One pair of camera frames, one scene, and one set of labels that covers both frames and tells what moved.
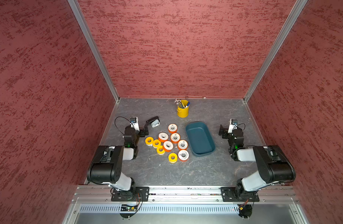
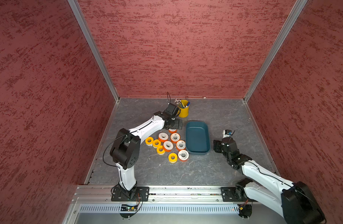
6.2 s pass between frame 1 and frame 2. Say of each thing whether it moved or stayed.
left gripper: moved
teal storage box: stayed
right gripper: moved
